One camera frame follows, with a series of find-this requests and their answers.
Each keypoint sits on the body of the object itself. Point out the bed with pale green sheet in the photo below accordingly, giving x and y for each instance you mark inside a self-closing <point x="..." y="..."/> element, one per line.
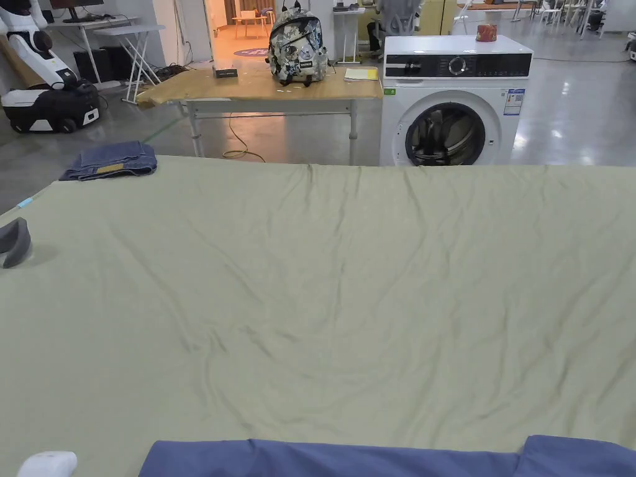
<point x="318" y="298"/>

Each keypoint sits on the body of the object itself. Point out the blue shirt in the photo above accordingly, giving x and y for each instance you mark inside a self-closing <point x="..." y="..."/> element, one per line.
<point x="348" y="459"/>

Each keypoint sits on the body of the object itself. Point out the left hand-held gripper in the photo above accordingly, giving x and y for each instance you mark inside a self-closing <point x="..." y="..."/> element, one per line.
<point x="47" y="463"/>

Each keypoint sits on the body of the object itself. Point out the white desk with monitor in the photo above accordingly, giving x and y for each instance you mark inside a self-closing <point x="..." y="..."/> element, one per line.
<point x="84" y="30"/>

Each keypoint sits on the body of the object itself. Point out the folded blue jeans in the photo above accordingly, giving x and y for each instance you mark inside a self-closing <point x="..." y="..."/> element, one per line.
<point x="113" y="161"/>

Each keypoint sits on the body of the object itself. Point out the white and black robot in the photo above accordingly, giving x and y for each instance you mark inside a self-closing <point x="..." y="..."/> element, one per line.
<point x="42" y="84"/>

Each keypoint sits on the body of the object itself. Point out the white washing machine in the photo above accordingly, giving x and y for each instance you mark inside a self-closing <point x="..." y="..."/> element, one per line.
<point x="454" y="102"/>

